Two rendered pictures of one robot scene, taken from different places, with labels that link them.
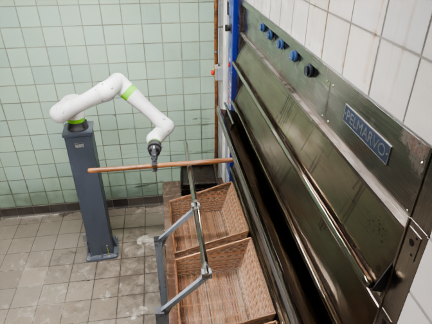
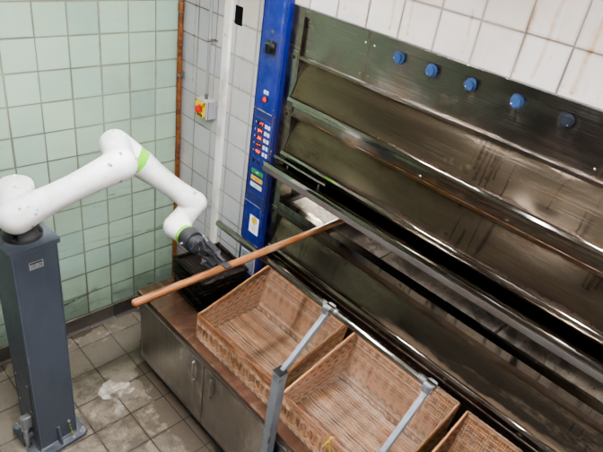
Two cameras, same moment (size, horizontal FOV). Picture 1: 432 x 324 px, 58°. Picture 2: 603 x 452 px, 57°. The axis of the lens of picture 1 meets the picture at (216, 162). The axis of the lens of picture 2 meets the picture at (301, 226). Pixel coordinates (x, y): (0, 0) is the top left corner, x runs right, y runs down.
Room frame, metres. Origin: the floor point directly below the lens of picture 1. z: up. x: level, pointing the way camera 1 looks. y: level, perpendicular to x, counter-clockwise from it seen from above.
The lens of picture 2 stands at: (0.50, 1.32, 2.52)
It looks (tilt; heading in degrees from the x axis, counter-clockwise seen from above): 31 degrees down; 320
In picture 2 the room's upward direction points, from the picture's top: 10 degrees clockwise
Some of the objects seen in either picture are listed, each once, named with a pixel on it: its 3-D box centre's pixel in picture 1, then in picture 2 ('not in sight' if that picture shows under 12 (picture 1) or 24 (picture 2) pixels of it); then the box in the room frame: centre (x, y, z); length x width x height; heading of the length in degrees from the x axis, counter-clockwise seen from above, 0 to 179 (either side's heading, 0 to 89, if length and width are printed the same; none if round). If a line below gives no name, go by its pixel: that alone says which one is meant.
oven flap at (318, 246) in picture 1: (277, 159); (450, 222); (1.53, -0.28, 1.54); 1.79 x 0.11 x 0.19; 8
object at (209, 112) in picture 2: (218, 72); (205, 108); (3.01, -0.02, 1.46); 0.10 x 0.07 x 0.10; 8
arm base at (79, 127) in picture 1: (78, 121); (14, 221); (2.60, 1.01, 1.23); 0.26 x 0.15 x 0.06; 12
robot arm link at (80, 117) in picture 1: (72, 108); (17, 202); (2.53, 1.01, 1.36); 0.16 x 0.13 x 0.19; 167
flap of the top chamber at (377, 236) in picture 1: (282, 107); (472, 160); (1.53, -0.28, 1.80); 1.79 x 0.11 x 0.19; 8
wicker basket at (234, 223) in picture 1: (206, 222); (271, 328); (2.06, 0.07, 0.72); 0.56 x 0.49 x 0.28; 9
